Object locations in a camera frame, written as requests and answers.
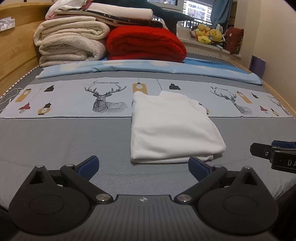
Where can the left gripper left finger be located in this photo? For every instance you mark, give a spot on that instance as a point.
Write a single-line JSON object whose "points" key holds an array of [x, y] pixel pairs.
{"points": [[68, 185]]}

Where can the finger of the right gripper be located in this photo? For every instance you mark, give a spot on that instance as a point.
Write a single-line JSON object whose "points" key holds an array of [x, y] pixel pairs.
{"points": [[281, 154]]}

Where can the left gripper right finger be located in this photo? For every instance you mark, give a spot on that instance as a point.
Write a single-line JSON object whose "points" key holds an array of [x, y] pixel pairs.
{"points": [[218, 185]]}

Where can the white t-shirt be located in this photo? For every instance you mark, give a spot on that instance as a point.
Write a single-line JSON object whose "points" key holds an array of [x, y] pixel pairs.
{"points": [[170, 128]]}

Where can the purple paper bag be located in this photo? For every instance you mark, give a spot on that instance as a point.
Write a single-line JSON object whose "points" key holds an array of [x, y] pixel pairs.
{"points": [[257, 66]]}

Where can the light blue folded sheet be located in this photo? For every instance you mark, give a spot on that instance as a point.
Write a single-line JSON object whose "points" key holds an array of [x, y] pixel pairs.
{"points": [[189, 66]]}

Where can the cream folded blanket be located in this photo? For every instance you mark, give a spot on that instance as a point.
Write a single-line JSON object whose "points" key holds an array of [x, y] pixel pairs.
{"points": [[71, 39]]}

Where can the yellow plush toys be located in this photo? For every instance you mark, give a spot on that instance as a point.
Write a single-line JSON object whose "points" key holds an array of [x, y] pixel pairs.
{"points": [[208, 36]]}

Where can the red knitted blanket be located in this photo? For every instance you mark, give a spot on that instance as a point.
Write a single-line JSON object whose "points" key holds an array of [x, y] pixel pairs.
{"points": [[148, 43]]}

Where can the blue curtain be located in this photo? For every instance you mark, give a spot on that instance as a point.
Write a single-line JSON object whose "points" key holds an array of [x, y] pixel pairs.
{"points": [[220, 14]]}

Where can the dark teal cloth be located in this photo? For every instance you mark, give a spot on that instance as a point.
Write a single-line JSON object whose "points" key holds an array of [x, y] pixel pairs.
{"points": [[171, 18]]}

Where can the tissue pack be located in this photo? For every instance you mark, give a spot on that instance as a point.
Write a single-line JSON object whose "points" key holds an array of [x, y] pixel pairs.
{"points": [[7, 23]]}

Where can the white folded duvet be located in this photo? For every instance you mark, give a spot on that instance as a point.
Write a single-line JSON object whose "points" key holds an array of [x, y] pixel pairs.
{"points": [[118, 15]]}

